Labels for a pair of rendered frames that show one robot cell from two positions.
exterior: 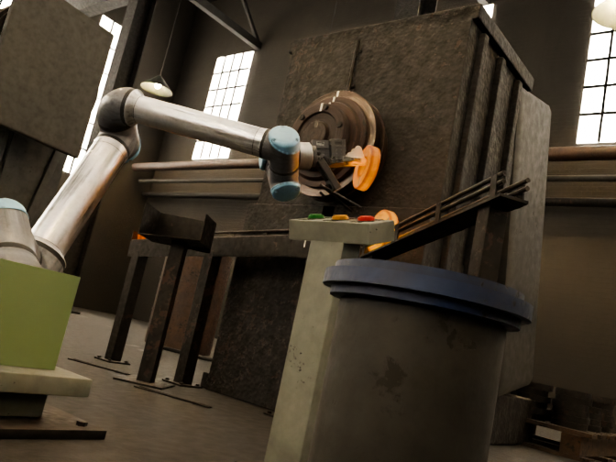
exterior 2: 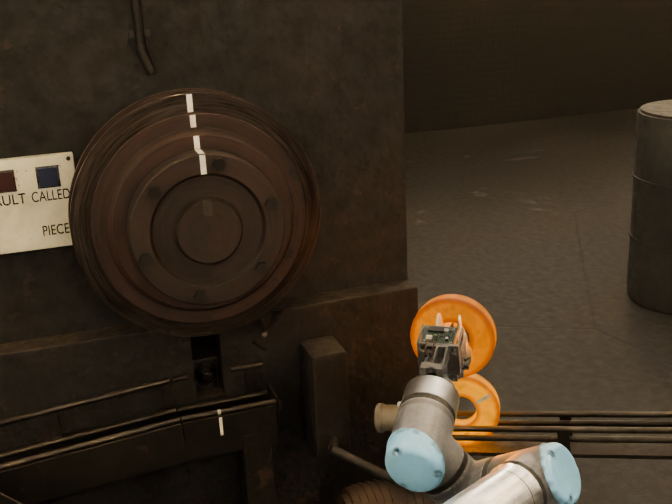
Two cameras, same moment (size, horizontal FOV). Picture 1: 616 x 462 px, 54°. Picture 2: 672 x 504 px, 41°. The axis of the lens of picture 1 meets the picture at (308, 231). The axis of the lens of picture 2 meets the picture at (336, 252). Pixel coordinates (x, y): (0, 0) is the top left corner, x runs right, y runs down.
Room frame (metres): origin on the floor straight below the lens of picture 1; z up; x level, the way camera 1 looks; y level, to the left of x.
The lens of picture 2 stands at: (1.32, 1.22, 1.56)
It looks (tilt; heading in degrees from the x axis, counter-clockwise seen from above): 18 degrees down; 302
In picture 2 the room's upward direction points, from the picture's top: 3 degrees counter-clockwise
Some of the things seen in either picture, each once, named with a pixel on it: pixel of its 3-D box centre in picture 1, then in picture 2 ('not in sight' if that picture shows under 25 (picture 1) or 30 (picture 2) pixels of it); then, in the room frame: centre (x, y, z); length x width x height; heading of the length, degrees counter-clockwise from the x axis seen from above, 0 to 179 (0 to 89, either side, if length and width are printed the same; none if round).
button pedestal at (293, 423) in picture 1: (315, 339); not in sight; (1.42, -0.07, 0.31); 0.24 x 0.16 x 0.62; 50
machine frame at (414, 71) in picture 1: (374, 227); (175, 266); (2.75, -0.30, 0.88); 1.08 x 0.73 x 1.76; 50
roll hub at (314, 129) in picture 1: (318, 137); (207, 228); (2.35, 0.04, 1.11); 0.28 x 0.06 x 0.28; 50
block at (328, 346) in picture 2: not in sight; (324, 395); (2.28, -0.21, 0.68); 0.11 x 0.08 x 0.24; 140
